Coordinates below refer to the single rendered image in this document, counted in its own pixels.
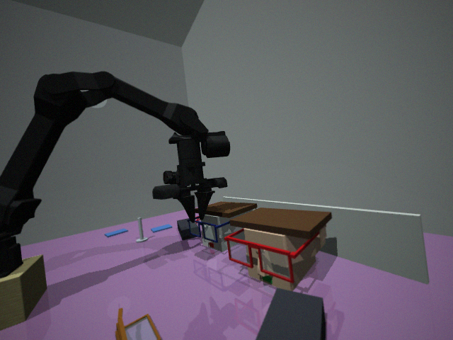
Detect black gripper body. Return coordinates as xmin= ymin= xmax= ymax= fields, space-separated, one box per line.
xmin=152 ymin=158 xmax=227 ymax=200

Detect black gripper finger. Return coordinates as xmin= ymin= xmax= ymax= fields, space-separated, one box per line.
xmin=194 ymin=191 xmax=215 ymax=220
xmin=173 ymin=195 xmax=195 ymax=223

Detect pale grey flat panel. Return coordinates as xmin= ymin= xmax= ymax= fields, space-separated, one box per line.
xmin=222 ymin=197 xmax=430 ymax=284

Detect navy glasses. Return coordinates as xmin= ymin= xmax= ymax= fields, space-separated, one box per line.
xmin=187 ymin=220 xmax=230 ymax=243

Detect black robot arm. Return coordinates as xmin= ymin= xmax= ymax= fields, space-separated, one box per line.
xmin=0 ymin=72 xmax=230 ymax=279

